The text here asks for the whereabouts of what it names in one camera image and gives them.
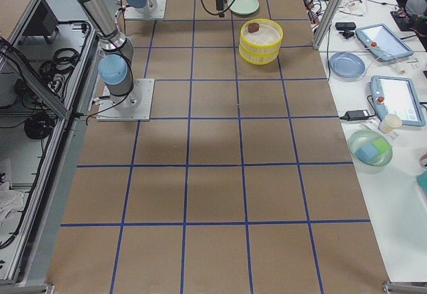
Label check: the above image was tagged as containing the brown steamed bun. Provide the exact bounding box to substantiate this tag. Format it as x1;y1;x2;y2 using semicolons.
248;22;260;33

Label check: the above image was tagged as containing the yellow steamer basket with cloth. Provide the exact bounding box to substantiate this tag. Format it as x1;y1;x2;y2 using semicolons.
239;41;280;65

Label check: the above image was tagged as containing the yellow bamboo steamer basket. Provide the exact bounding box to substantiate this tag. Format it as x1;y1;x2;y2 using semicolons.
240;19;284;47

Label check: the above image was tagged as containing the light green plate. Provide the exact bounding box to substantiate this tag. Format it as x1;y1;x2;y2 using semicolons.
228;0;260;16

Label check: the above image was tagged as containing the black webcam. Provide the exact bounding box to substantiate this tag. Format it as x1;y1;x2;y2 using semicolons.
335;22;356;39

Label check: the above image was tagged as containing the teach pendant far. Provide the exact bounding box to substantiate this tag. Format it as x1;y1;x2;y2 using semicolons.
355;23;414;61

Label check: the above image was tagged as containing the teach pendant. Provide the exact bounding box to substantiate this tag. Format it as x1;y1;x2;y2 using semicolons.
370;75;426;127
355;23;414;61

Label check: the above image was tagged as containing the black power adapter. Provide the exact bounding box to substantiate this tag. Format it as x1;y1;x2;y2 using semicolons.
340;109;375;121

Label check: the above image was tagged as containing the teach pendant near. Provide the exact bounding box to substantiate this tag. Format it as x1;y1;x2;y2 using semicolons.
370;75;426;127

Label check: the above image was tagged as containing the paper cup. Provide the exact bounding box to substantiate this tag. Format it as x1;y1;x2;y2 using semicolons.
378;114;402;134

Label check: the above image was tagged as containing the green bowl with sponges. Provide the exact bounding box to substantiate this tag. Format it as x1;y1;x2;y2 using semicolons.
348;129;393;173

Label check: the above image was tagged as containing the white crumpled rag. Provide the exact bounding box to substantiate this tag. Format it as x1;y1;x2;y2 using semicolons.
0;159;25;235

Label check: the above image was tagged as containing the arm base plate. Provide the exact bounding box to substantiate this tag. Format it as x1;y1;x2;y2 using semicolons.
125;0;167;21
96;79;155;121

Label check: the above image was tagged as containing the aluminium frame post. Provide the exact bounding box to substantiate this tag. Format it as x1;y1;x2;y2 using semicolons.
312;0;341;50

